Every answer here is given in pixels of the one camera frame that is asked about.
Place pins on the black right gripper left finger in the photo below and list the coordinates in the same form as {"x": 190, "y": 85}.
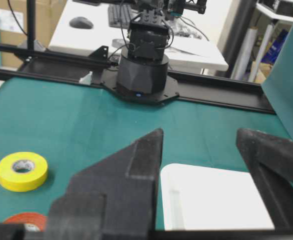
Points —
{"x": 113, "y": 199}

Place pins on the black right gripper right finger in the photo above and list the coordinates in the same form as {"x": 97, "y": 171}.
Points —
{"x": 269, "y": 160}

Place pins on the red tape roll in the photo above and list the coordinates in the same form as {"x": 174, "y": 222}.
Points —
{"x": 32, "y": 221}

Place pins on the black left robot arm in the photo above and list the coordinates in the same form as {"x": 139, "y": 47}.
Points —
{"x": 142, "y": 74}

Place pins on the white plastic tray case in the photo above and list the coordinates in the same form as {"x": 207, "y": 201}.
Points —
{"x": 206, "y": 198}

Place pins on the yellow tape roll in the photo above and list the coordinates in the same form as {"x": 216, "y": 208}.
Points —
{"x": 23, "y": 171}

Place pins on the white desk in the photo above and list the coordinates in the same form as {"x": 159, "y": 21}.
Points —
{"x": 185, "y": 54}

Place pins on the black computer mouse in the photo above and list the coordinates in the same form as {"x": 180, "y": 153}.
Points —
{"x": 81, "y": 22}

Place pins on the black keyboard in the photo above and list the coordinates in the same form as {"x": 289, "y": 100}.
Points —
{"x": 118, "y": 16}

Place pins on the cardboard box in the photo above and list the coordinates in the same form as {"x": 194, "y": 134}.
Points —
{"x": 13, "y": 20}

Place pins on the black vertical pole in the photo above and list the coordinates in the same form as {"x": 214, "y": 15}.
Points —
{"x": 31, "y": 43}

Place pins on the black aluminium frame rail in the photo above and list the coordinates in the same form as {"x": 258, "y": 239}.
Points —
{"x": 69, "y": 69}

